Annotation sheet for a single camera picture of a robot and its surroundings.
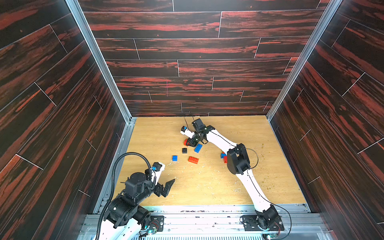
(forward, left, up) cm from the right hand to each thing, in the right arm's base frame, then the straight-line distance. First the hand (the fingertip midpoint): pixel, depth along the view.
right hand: (191, 140), depth 107 cm
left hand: (-35, +9, +18) cm, 40 cm away
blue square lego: (-16, +10, +2) cm, 19 cm away
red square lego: (-5, +4, +4) cm, 7 cm away
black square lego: (-10, +4, +1) cm, 10 cm away
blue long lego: (-8, -5, +1) cm, 9 cm away
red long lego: (-17, -2, +1) cm, 17 cm away
